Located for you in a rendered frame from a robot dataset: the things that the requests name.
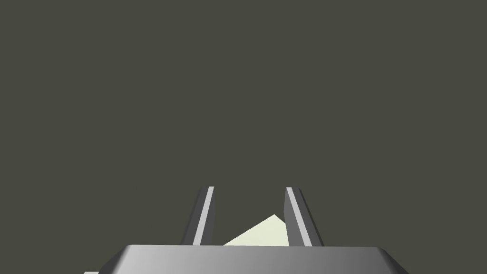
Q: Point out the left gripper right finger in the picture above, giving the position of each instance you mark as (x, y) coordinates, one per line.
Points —
(298, 220)

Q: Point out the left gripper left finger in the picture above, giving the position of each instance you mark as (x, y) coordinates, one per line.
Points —
(203, 220)

